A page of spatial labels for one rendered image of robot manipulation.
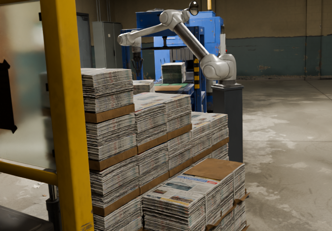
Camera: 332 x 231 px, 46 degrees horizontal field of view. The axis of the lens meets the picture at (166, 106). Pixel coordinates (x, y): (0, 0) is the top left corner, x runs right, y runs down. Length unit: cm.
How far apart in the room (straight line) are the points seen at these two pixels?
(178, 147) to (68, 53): 119
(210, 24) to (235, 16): 517
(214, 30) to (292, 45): 551
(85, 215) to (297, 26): 1097
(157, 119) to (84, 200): 81
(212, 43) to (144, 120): 491
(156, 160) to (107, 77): 62
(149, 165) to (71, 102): 87
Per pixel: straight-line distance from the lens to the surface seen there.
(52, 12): 141
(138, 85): 345
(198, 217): 213
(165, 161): 230
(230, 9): 1203
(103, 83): 182
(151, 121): 213
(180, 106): 239
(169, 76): 540
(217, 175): 240
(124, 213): 207
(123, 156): 197
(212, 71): 306
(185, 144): 247
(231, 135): 337
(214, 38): 687
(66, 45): 140
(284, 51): 1207
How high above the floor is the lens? 144
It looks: 10 degrees down
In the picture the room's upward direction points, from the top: 3 degrees counter-clockwise
